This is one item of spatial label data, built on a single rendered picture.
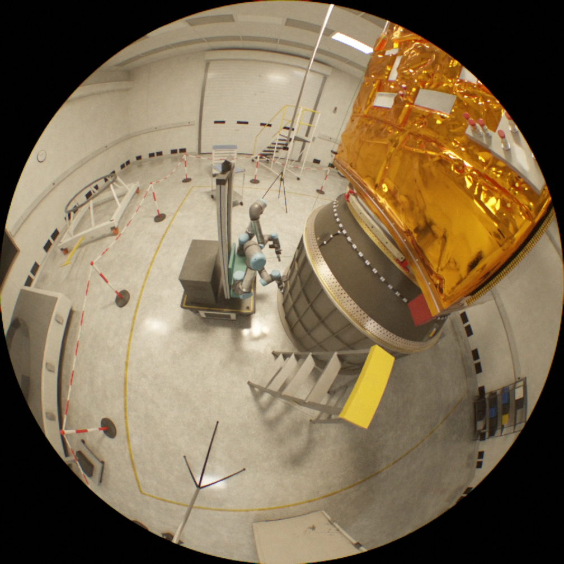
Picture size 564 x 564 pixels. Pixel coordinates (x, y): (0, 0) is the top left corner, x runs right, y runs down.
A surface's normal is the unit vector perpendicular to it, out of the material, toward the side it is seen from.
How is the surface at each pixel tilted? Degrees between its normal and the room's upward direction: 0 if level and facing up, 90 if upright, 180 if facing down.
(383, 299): 62
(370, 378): 0
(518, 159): 90
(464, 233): 90
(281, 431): 0
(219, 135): 90
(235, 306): 0
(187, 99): 90
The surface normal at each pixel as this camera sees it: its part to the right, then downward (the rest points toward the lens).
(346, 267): -0.68, -0.03
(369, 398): 0.21, -0.55
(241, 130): 0.10, 0.83
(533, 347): -0.97, -0.04
